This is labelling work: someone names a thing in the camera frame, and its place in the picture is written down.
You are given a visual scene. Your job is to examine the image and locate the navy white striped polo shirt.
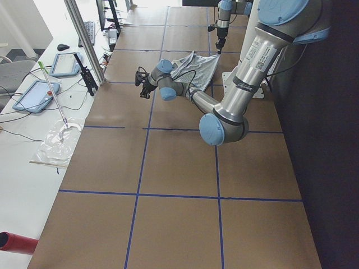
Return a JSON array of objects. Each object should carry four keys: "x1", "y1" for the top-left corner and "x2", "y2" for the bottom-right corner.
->
[{"x1": 171, "y1": 52, "x2": 220, "y2": 91}]

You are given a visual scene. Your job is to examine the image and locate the upper teach pendant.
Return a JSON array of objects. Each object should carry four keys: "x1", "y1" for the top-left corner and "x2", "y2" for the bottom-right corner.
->
[{"x1": 49, "y1": 53, "x2": 80, "y2": 78}]

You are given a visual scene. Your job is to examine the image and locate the metal reacher grabber tool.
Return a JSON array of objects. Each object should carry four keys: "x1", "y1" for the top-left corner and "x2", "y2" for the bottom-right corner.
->
[{"x1": 38, "y1": 61, "x2": 71, "y2": 142}]

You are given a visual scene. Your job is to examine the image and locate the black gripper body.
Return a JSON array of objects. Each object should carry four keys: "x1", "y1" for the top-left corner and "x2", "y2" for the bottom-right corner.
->
[
  {"x1": 140, "y1": 73, "x2": 155, "y2": 97},
  {"x1": 215, "y1": 27, "x2": 228, "y2": 47}
]

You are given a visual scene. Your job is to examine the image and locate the black monitor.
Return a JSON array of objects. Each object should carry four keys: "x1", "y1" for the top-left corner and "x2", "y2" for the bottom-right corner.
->
[{"x1": 96, "y1": 0, "x2": 121, "y2": 33}]

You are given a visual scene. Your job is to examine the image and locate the clear plastic bag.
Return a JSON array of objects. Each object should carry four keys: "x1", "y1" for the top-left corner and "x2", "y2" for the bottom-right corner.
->
[{"x1": 29, "y1": 117, "x2": 85, "y2": 168}]

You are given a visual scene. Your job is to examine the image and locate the black keyboard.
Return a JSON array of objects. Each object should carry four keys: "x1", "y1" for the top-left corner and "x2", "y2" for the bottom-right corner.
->
[{"x1": 84, "y1": 21, "x2": 95, "y2": 45}]

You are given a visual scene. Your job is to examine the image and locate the black clamp stand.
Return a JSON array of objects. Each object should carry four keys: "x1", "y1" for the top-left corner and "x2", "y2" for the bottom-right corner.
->
[{"x1": 73, "y1": 53, "x2": 98, "y2": 96}]

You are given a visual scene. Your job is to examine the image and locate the teach pendant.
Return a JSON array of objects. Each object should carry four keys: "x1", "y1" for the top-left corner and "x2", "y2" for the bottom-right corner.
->
[
  {"x1": 49, "y1": 53, "x2": 80, "y2": 78},
  {"x1": 12, "y1": 80, "x2": 53, "y2": 113}
]

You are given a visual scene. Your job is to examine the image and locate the lower teach pendant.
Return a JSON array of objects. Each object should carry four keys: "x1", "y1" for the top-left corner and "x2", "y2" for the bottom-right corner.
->
[{"x1": 12, "y1": 80, "x2": 53, "y2": 113}]

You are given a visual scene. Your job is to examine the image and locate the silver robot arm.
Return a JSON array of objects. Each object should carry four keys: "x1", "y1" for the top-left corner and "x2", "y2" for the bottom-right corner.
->
[
  {"x1": 135, "y1": 1, "x2": 332, "y2": 146},
  {"x1": 215, "y1": 0, "x2": 253, "y2": 54}
]

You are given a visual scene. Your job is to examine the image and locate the aluminium frame post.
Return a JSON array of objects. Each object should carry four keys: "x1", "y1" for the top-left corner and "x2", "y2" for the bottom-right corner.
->
[{"x1": 64, "y1": 0, "x2": 106, "y2": 85}]

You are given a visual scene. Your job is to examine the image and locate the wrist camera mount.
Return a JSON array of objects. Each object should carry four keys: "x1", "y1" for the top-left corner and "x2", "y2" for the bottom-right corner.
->
[
  {"x1": 208, "y1": 24, "x2": 218, "y2": 32},
  {"x1": 135, "y1": 66, "x2": 148, "y2": 86}
]

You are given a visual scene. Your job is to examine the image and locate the red fire extinguisher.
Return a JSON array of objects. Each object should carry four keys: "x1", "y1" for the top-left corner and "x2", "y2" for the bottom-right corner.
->
[{"x1": 1, "y1": 231, "x2": 38, "y2": 255}]

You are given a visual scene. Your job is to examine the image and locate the black computer mouse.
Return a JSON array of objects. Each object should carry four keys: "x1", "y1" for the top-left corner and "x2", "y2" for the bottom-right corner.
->
[{"x1": 57, "y1": 44, "x2": 70, "y2": 52}]

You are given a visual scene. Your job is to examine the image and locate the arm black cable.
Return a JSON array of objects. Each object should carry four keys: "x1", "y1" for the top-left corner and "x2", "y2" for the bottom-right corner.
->
[{"x1": 182, "y1": 69, "x2": 197, "y2": 93}]

